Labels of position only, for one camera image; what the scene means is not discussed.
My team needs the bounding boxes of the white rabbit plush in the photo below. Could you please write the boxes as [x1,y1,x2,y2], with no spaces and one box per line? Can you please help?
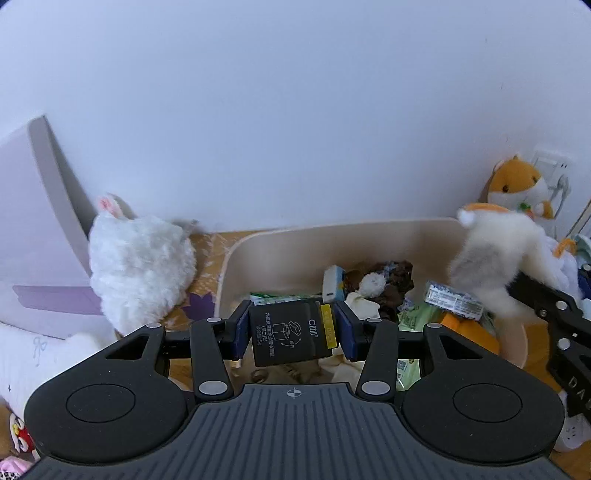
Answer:
[88,193,199,335]

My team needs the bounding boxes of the wooden desktop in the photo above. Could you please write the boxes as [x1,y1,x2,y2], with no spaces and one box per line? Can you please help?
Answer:
[164,318,591,468]

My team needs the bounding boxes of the orange hamster plush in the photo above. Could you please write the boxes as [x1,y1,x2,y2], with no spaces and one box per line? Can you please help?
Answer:
[487,154,555,222]

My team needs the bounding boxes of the purple white headboard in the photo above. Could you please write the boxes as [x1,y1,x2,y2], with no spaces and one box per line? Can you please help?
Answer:
[0,115,105,340]

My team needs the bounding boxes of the white wall socket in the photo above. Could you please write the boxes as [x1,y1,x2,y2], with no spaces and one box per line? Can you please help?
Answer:
[529,147,578,185]

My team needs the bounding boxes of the white plug with cable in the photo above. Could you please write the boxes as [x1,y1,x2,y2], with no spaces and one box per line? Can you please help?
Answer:
[551,175,573,217]

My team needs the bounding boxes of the pink cloth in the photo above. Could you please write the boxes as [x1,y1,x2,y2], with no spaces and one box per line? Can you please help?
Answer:
[0,457,33,480]

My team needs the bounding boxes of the blue cartoon tissue packet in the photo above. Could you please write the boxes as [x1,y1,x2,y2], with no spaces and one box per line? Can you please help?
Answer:
[322,265,347,301]

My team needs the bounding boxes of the pale blue quilt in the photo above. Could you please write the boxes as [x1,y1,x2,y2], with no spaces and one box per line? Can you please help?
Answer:
[570,233,591,268]

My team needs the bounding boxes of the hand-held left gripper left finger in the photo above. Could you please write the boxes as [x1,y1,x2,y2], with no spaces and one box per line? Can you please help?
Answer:
[105,300,254,401]

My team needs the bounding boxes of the white fluffy plush toy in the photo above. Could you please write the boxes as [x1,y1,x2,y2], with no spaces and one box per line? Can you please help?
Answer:
[445,203,578,319]

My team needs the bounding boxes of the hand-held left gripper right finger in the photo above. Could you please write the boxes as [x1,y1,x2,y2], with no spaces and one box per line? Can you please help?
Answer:
[335,302,497,398]

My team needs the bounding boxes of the white blue patterned tissue pack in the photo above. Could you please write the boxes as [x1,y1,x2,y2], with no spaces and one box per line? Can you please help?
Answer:
[425,279,485,319]

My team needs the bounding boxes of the green snack packet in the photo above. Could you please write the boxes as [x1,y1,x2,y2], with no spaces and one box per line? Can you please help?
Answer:
[396,300,446,334]

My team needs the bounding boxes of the orange plastic bottle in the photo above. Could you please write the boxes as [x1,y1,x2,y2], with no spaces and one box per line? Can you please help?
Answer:
[441,309,502,356]

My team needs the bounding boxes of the brown printed cloth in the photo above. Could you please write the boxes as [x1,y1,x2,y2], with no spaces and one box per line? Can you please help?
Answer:
[344,261,414,319]

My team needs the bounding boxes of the black box yellow stripe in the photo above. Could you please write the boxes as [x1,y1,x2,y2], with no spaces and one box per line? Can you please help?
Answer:
[249,298,335,367]

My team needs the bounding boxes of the beige plastic bin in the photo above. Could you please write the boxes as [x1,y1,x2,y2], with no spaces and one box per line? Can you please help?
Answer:
[221,218,529,384]

